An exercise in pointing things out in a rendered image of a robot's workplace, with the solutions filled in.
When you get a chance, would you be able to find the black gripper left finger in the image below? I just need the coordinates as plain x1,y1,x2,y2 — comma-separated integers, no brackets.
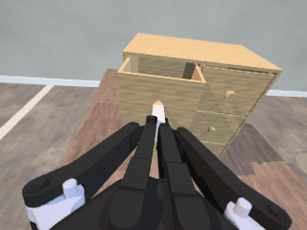
22,104,158,230

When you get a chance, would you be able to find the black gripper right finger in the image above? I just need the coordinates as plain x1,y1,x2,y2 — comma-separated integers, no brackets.
155,105,292,230

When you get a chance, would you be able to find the light wooden chest of drawers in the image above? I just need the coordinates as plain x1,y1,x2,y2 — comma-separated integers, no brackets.
123,34,283,159

